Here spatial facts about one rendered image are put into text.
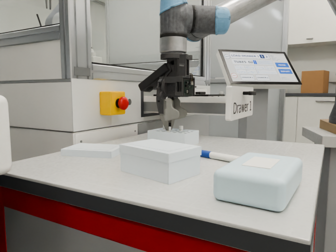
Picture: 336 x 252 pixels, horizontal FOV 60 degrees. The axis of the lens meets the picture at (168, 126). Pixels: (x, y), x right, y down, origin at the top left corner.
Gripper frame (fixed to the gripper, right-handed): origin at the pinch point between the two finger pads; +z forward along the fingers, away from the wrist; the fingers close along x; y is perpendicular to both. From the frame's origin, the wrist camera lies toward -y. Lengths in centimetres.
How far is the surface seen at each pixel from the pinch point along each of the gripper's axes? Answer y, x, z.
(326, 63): 9, 393, -49
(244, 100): 12.2, 32.6, -6.8
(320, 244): 38, 50, 48
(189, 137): 7.9, -0.6, 2.7
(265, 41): -24, 195, -54
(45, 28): -28.2, -18.6, -27.1
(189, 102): -2.1, 17.4, -6.2
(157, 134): -1.1, -3.3, 2.2
